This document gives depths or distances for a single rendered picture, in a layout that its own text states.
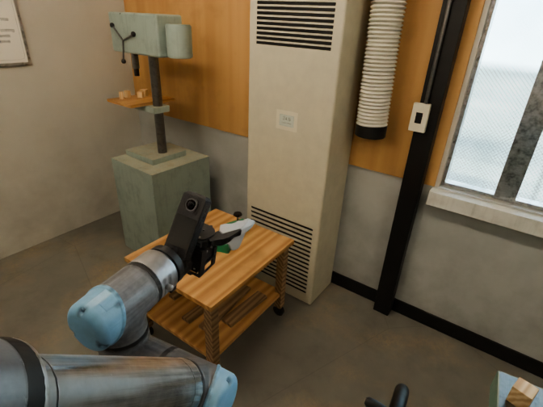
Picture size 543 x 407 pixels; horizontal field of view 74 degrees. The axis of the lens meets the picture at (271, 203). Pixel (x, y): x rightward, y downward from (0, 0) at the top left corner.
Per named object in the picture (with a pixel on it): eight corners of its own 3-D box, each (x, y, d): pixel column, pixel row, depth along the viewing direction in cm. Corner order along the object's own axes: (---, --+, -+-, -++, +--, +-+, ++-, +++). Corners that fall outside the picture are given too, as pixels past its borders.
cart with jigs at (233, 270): (217, 276, 248) (215, 191, 219) (288, 313, 220) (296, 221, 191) (136, 336, 199) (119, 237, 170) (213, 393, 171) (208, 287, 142)
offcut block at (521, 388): (524, 413, 73) (532, 400, 72) (505, 399, 76) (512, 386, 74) (532, 402, 76) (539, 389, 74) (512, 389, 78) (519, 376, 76)
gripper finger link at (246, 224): (250, 239, 76) (210, 249, 71) (254, 216, 73) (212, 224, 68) (258, 248, 74) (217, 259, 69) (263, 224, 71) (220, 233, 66)
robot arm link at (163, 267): (124, 253, 56) (166, 275, 53) (145, 240, 59) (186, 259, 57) (125, 290, 59) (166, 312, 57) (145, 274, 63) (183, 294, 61)
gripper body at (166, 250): (186, 246, 73) (144, 280, 63) (188, 211, 69) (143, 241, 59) (218, 262, 71) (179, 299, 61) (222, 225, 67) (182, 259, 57)
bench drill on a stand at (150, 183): (171, 219, 314) (151, 13, 241) (223, 245, 281) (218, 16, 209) (120, 242, 279) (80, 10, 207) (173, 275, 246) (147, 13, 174)
